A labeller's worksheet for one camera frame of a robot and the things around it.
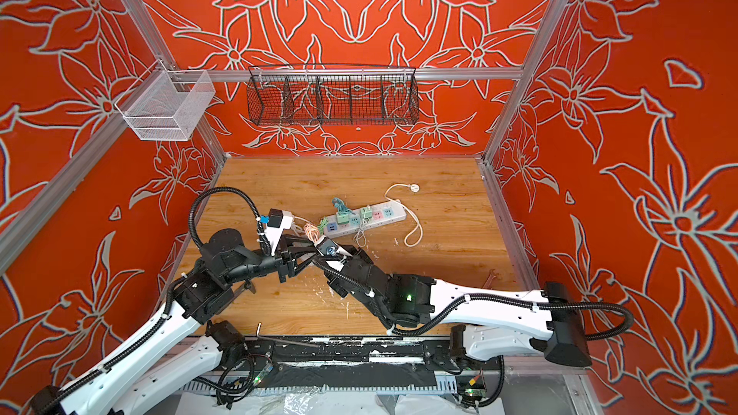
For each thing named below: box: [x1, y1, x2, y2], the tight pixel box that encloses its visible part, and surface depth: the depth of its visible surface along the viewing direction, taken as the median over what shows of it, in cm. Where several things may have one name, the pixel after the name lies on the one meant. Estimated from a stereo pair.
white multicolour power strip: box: [322, 199, 407, 239], surface depth 99 cm
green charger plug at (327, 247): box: [316, 237, 339, 257], surface depth 54 cm
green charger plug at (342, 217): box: [336, 211, 350, 225], surface depth 95 cm
